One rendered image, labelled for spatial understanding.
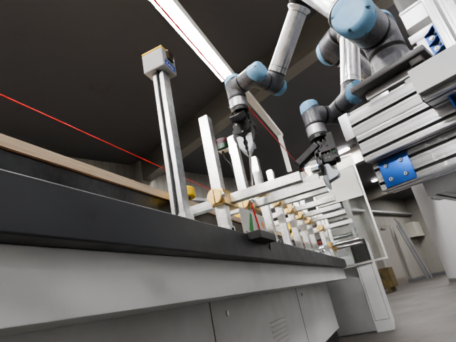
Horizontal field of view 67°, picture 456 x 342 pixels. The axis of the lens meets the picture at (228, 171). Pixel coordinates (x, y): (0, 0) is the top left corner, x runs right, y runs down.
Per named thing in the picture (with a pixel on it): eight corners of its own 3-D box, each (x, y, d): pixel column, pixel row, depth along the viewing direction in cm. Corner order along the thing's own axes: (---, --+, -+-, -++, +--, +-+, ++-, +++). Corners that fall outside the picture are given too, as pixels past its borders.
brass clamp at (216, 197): (241, 207, 118) (237, 194, 120) (224, 201, 106) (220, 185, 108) (224, 212, 120) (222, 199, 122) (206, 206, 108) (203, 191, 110)
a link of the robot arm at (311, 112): (322, 98, 137) (303, 97, 134) (330, 121, 133) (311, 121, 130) (312, 108, 144) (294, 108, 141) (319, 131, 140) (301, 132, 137)
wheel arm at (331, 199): (336, 201, 199) (334, 195, 201) (335, 199, 196) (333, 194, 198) (257, 224, 216) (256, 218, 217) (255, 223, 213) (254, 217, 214)
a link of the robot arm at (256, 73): (271, 65, 139) (252, 80, 147) (252, 56, 132) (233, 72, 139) (276, 81, 137) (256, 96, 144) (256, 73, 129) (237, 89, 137)
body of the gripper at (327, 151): (339, 157, 124) (329, 128, 129) (316, 165, 127) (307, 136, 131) (342, 163, 131) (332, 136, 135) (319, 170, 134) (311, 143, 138)
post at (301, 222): (315, 260, 216) (295, 188, 233) (314, 259, 213) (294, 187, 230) (309, 260, 217) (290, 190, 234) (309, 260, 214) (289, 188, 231)
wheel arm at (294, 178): (304, 184, 107) (300, 172, 109) (301, 182, 104) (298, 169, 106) (185, 222, 122) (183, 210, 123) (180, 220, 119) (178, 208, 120)
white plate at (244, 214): (269, 240, 137) (264, 216, 141) (245, 234, 115) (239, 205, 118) (268, 241, 137) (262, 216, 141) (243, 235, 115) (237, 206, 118)
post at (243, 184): (262, 249, 129) (237, 136, 146) (259, 248, 126) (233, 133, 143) (254, 251, 130) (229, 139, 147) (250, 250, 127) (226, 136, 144)
